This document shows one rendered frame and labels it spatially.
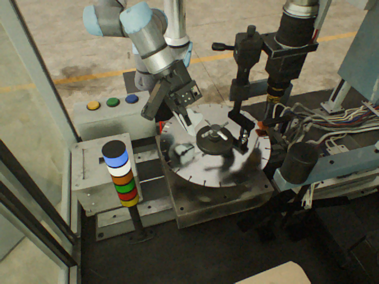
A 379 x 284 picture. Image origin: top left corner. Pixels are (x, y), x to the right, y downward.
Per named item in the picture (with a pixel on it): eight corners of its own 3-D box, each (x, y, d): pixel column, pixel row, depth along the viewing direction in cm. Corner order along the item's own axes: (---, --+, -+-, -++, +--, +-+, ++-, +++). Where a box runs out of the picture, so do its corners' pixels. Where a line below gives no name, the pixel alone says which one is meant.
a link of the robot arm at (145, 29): (150, -3, 65) (141, 0, 58) (171, 41, 70) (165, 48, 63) (123, 12, 68) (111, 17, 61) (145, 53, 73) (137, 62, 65)
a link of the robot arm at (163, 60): (146, 59, 63) (137, 60, 70) (156, 76, 65) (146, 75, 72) (172, 44, 65) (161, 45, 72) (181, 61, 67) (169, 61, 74)
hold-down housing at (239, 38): (230, 105, 73) (242, 32, 58) (227, 93, 76) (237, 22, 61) (250, 103, 73) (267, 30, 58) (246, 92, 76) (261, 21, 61)
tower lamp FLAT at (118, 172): (109, 179, 53) (106, 170, 51) (108, 162, 56) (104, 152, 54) (132, 173, 54) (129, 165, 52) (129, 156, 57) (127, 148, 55)
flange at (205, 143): (208, 121, 86) (208, 116, 84) (239, 136, 81) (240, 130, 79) (188, 142, 79) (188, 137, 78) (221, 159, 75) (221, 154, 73)
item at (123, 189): (115, 195, 58) (113, 188, 56) (114, 178, 61) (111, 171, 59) (136, 190, 59) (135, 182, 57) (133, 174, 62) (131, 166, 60)
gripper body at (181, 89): (204, 98, 72) (184, 57, 67) (179, 116, 70) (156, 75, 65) (192, 96, 79) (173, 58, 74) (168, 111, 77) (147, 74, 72)
